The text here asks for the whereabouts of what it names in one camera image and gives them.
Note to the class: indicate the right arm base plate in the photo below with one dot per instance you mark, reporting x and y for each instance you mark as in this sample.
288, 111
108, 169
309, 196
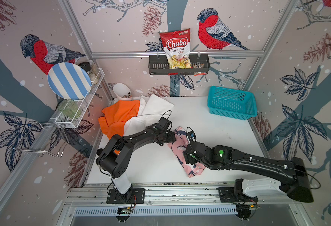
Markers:
228, 195

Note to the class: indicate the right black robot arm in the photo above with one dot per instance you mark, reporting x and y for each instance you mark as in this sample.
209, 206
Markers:
292, 174

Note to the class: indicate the pink shark print shorts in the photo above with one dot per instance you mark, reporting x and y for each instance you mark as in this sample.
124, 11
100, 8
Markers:
178, 147

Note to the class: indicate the metal wire wall hooks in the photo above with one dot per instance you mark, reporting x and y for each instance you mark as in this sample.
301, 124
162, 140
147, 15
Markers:
52, 141

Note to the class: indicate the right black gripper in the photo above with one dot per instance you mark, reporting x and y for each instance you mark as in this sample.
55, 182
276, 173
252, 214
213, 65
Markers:
188, 159

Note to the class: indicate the teal plastic basket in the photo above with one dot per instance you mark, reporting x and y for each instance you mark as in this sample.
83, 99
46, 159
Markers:
232, 103

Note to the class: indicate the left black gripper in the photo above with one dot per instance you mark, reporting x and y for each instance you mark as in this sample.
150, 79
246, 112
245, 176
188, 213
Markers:
172, 137

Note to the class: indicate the black wire wall basket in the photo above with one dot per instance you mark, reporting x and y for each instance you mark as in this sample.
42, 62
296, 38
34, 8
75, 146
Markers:
192, 65

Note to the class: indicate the white cloth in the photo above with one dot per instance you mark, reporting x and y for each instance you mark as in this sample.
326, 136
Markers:
150, 111

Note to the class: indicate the white patterned cup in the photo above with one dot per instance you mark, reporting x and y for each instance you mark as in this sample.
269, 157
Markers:
122, 92

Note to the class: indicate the aluminium front rail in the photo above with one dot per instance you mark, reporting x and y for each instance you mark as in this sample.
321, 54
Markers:
155, 194

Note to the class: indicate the green glass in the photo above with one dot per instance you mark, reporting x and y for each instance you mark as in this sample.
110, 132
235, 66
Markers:
69, 108

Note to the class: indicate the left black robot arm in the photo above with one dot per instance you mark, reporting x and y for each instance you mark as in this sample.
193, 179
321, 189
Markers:
113, 160

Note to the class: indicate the blue white striped plate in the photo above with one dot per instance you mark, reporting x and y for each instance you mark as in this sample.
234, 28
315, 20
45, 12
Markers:
69, 81

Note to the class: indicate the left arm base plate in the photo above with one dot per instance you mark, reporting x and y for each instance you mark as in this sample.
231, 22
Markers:
133, 196

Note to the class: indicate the red Chuba chips bag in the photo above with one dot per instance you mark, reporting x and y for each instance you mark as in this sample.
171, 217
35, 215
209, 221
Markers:
177, 48

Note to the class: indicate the orange cloth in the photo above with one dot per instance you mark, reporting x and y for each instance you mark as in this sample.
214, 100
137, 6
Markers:
116, 115

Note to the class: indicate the clear acrylic wall shelf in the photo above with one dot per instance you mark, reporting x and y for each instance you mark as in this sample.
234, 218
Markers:
83, 104

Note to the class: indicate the dark lid spice jar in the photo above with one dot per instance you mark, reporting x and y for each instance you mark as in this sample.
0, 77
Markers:
87, 67

